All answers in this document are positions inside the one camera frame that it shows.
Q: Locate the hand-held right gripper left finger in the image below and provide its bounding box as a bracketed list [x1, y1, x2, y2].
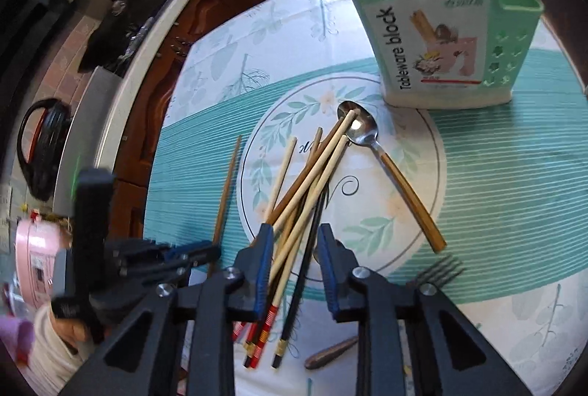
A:
[60, 222, 276, 396]

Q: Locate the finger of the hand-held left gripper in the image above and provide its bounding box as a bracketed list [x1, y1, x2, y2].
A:
[115, 260, 191, 287]
[108, 239, 220, 263]

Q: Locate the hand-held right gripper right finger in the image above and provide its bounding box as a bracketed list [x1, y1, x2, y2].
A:
[317, 223, 534, 396]

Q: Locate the bundle of wooden chopsticks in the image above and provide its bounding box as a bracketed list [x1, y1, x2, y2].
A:
[243, 135, 351, 369]

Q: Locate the pale bamboo chopstick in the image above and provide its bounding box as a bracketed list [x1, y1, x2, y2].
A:
[250, 109, 359, 247]
[265, 137, 298, 222]

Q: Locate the steel spoon with wooden handle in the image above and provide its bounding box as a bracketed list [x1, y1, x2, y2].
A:
[337, 100, 448, 253]

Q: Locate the person's left forearm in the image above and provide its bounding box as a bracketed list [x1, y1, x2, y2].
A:
[0, 306, 93, 394]

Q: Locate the person's left hand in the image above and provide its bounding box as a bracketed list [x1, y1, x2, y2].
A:
[51, 306, 93, 346]

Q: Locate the pink rice cooker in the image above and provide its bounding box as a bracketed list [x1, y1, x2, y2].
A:
[14, 219, 74, 309]

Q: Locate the black round pot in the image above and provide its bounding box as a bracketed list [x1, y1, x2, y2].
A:
[17, 99, 73, 201]

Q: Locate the white kitchen countertop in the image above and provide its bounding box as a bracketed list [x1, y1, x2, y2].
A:
[94, 0, 322, 176]

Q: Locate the black stove splash guard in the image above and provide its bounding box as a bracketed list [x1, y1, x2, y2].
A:
[64, 0, 180, 73]

